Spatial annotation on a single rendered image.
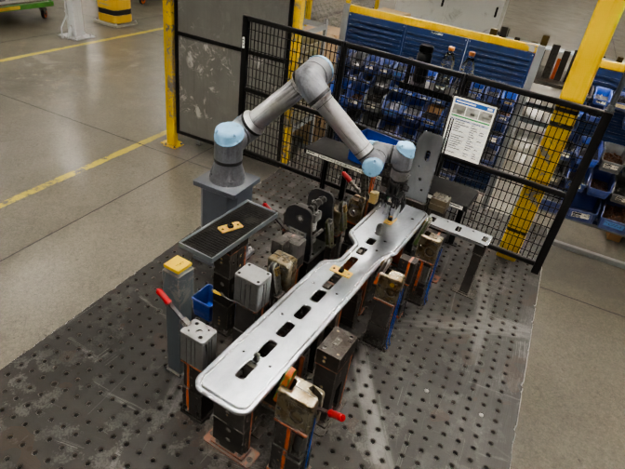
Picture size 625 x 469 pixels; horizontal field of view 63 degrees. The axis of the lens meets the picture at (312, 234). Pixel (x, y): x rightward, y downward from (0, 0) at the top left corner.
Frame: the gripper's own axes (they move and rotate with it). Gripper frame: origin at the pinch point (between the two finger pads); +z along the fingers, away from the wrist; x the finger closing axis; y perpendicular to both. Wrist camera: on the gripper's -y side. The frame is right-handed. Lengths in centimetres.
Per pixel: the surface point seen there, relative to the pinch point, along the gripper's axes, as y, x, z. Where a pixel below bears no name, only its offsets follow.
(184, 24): -150, -255, -4
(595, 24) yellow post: -61, 45, -81
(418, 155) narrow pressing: -27.5, -2.1, -18.3
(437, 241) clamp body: 7.7, 23.5, -2.1
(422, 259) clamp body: 8.3, 19.9, 8.5
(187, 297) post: 95, -30, -5
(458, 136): -56, 7, -22
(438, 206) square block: -23.6, 13.6, 0.3
